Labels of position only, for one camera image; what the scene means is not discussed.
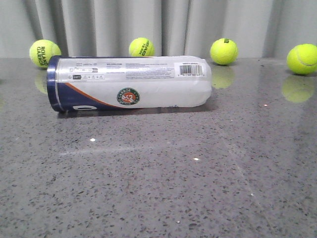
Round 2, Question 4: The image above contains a grey pleated curtain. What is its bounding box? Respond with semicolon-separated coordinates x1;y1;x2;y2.
0;0;317;58

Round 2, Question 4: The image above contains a Wilson tennis ball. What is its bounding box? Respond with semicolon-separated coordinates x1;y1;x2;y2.
210;38;238;65

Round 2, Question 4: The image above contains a plain yellow tennis ball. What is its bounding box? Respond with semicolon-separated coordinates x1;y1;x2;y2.
286;44;317;75

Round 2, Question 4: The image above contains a Roland Garros tennis ball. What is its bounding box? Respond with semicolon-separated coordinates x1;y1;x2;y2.
29;40;61;68

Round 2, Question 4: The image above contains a Head Team tennis ball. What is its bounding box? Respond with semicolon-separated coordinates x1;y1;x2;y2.
129;37;155;57

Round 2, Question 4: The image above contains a white blue tennis ball can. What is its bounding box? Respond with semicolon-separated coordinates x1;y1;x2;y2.
47;56;212;112

